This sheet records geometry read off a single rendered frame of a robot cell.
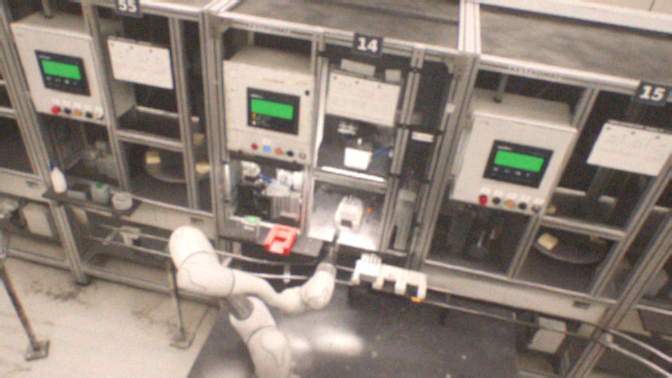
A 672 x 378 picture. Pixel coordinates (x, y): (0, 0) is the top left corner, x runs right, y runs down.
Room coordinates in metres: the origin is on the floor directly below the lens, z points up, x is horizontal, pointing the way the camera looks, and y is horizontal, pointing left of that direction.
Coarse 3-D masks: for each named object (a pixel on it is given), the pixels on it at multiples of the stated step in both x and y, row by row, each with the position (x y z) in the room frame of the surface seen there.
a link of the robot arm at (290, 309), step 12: (240, 276) 1.25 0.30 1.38; (252, 276) 1.29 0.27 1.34; (240, 288) 1.22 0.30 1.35; (252, 288) 1.25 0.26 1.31; (264, 288) 1.30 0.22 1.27; (300, 288) 1.48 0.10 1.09; (276, 300) 1.37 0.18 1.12; (288, 300) 1.42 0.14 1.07; (300, 300) 1.43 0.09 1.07; (288, 312) 1.40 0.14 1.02; (300, 312) 1.42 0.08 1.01
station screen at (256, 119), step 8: (256, 96) 2.03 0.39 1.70; (264, 96) 2.02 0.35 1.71; (288, 104) 2.01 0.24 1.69; (256, 112) 2.03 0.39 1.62; (256, 120) 2.03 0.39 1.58; (264, 120) 2.02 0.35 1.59; (272, 120) 2.02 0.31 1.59; (280, 120) 2.01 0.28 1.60; (288, 120) 2.01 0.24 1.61; (272, 128) 2.02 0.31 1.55; (280, 128) 2.01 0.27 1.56; (288, 128) 2.01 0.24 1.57
